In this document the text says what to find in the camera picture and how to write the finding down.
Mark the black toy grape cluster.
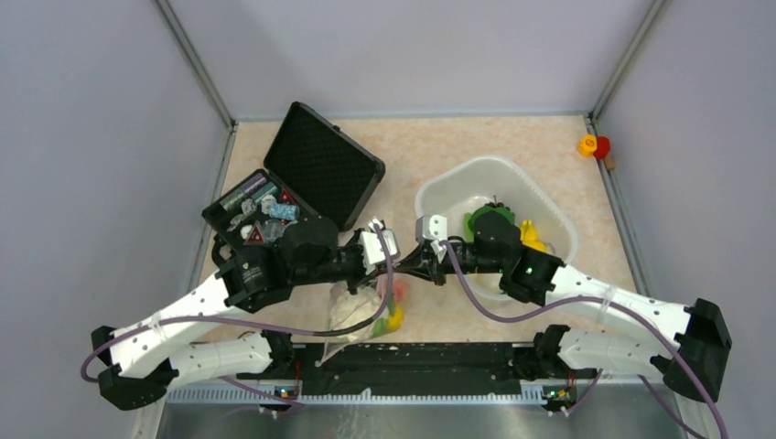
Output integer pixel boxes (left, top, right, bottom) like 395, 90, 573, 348
485, 196, 505, 209

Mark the orange toy piece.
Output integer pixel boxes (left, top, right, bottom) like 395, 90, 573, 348
577, 134, 598, 158

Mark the red toy piece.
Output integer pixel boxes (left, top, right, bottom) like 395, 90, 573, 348
593, 135, 611, 160

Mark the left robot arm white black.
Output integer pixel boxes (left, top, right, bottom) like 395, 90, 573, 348
81, 217, 400, 411

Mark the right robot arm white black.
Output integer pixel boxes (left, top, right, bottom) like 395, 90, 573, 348
398, 211, 732, 402

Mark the yellow toy bell pepper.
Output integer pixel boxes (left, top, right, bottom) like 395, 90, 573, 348
520, 219, 547, 252

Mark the white oval plastic basket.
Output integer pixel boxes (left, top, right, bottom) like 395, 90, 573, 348
415, 155, 579, 303

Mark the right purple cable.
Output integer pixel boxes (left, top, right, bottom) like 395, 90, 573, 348
442, 239, 732, 439

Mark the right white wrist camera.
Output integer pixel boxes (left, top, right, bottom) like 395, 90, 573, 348
415, 214, 448, 261

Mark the black poker chip case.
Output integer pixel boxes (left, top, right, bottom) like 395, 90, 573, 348
201, 102, 386, 265

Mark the green toy bok choy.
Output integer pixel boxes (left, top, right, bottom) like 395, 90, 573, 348
463, 204, 515, 236

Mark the pink toy peach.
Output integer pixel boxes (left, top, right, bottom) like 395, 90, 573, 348
392, 280, 409, 303

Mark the clear pink-dotted zip bag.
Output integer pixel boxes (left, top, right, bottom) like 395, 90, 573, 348
315, 276, 409, 368

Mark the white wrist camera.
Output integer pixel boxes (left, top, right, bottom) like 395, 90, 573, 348
415, 214, 448, 261
358, 218, 401, 274

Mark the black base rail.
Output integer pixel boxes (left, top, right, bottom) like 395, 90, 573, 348
260, 340, 601, 402

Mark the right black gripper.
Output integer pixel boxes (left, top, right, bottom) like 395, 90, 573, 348
394, 241, 505, 285

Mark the white toy cauliflower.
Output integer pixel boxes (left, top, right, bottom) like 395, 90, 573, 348
329, 288, 382, 330

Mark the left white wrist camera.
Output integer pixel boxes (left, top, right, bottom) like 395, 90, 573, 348
358, 218, 401, 274

